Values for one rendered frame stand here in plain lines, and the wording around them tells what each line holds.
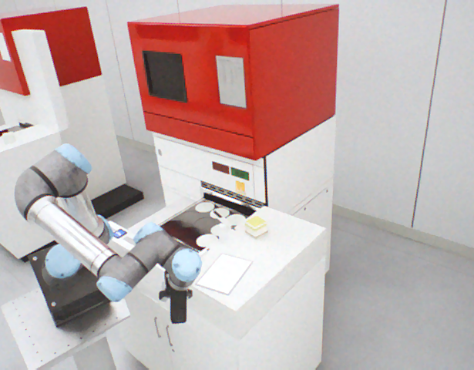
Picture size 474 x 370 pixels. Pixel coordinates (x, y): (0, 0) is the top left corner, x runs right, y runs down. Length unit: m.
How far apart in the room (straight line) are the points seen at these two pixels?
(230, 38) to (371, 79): 1.63
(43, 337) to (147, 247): 0.85
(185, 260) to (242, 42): 1.00
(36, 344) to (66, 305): 0.17
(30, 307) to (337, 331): 1.74
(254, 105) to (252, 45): 0.25
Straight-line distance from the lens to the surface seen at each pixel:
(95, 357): 2.04
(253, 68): 1.77
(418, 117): 3.16
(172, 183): 2.53
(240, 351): 1.65
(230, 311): 1.53
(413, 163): 3.29
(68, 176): 1.28
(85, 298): 1.82
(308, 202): 2.43
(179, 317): 1.25
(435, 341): 2.83
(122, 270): 1.07
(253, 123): 1.83
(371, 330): 2.79
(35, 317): 1.94
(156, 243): 1.09
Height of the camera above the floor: 2.03
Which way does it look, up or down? 28 degrees down
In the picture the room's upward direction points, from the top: 5 degrees counter-clockwise
